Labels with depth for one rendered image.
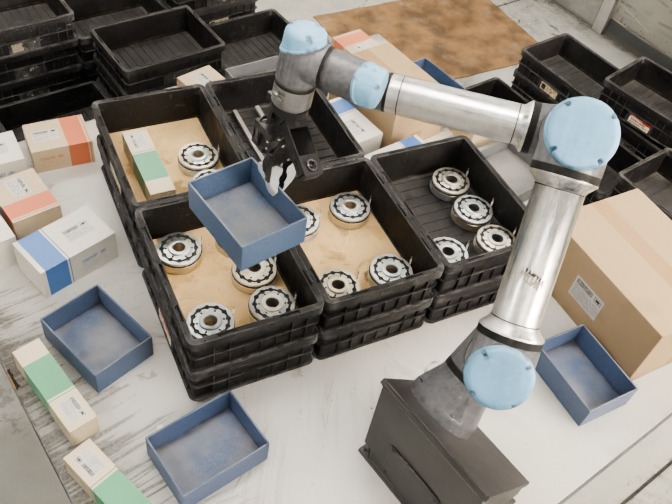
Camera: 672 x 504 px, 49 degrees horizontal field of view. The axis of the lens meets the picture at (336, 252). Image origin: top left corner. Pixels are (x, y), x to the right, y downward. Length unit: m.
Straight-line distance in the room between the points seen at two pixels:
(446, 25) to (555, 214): 3.16
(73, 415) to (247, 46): 1.99
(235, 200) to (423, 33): 2.82
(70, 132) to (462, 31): 2.67
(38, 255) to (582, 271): 1.30
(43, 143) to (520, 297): 1.38
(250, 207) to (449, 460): 0.63
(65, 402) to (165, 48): 1.70
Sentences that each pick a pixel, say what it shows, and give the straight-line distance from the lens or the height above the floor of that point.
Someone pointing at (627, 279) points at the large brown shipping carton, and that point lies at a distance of 1.90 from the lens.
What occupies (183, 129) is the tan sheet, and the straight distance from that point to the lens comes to 2.09.
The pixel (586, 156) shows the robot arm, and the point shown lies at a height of 1.45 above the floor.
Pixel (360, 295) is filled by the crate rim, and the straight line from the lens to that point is 1.59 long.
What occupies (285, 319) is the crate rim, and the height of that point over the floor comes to 0.93.
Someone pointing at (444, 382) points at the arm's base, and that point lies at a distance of 1.45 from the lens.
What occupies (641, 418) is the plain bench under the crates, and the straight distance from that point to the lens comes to 1.93.
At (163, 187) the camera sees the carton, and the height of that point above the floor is 0.89.
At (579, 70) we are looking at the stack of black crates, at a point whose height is 0.38.
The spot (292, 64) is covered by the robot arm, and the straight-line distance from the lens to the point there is 1.32.
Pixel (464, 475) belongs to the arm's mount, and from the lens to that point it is 1.36.
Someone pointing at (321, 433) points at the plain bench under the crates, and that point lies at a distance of 1.66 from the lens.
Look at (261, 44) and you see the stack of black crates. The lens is 3.26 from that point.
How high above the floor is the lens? 2.16
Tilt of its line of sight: 48 degrees down
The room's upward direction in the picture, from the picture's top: 11 degrees clockwise
